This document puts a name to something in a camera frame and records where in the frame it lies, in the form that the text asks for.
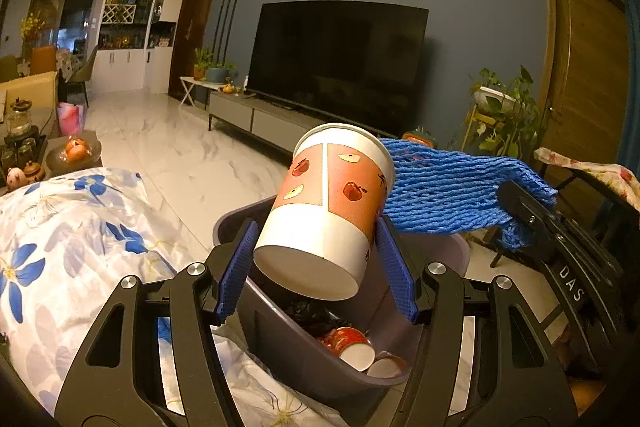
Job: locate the yellow flower bouquet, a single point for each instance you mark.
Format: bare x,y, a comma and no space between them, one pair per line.
32,27

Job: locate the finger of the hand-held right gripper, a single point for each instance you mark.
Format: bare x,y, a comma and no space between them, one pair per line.
530,217

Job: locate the orange dining chair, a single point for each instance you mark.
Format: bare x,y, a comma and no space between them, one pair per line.
42,59

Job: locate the dark coffee table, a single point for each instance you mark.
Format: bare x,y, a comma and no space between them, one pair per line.
50,139

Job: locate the white display cabinet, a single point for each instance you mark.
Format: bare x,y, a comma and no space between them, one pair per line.
125,67

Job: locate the green plant on gold stand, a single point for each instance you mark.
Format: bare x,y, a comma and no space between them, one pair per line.
505,117

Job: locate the pink pig figurine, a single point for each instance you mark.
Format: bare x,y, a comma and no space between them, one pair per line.
15,178

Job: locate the apple print paper cup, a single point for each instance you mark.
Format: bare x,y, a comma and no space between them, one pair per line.
325,207

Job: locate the pink gift bag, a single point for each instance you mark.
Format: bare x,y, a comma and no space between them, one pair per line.
71,119

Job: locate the plant in blue pot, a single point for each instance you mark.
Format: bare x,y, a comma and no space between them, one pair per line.
217,74

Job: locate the grey plastic bin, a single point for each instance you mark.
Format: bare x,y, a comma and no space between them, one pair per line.
272,339

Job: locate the dark wooden door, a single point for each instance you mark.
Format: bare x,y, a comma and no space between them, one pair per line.
195,27

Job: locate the brown clay teapot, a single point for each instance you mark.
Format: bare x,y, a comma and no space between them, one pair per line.
32,170

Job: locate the small orange pumpkin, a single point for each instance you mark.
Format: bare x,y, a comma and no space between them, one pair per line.
228,88

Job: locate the wooden room door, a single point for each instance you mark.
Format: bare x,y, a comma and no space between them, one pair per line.
585,67

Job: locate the plant in orange pot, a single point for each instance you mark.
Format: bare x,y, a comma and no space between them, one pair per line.
200,68

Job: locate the floral chair cloth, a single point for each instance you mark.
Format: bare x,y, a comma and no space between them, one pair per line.
600,169

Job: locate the black plastic bag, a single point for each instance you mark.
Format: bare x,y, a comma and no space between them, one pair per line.
310,313

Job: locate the grey dining chair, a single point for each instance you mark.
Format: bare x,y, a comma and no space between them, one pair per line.
82,72

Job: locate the glass kettle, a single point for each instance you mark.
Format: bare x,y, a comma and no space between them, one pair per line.
20,119

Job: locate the blue floral white blanket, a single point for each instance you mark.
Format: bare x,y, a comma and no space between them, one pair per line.
60,232

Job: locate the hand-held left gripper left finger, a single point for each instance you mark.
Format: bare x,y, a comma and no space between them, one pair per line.
235,274

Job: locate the fruit plate with oranges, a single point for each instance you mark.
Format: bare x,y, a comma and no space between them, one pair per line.
75,151

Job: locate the blue foam net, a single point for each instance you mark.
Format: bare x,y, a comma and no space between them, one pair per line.
440,192

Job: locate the grey television cabinet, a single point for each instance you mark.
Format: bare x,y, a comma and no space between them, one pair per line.
265,122

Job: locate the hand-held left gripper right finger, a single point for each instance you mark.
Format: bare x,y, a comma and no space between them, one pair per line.
397,274

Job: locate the white folding side table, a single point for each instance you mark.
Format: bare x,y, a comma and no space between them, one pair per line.
192,82

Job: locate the black flat television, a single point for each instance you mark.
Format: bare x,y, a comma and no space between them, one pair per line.
340,62

